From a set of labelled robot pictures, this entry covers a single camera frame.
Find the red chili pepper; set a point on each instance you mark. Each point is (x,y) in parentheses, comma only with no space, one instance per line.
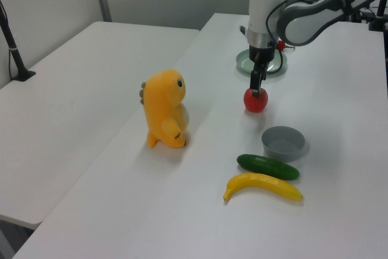
(282,45)

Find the orange plush dinosaur toy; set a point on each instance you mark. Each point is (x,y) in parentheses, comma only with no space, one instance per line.
(163,107)

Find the red apple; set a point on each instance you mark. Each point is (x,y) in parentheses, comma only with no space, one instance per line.
(256,102)

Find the yellow banana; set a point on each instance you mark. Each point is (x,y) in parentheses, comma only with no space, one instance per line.
(263,181)

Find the small grey bowl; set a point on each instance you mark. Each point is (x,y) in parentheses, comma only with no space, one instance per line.
(283,146)

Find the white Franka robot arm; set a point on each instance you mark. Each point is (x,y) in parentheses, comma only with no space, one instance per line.
(306,22)

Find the black camera stand pole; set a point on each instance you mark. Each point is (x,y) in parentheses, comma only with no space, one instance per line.
(13,49)

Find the black camera stand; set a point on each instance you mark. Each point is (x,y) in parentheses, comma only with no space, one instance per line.
(378,21)

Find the green cucumber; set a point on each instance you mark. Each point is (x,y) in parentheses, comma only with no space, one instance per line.
(268,166)

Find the pale green plate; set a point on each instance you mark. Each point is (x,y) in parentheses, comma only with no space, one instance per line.
(244,63)

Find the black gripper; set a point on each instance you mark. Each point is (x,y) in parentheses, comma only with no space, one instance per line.
(261,53)

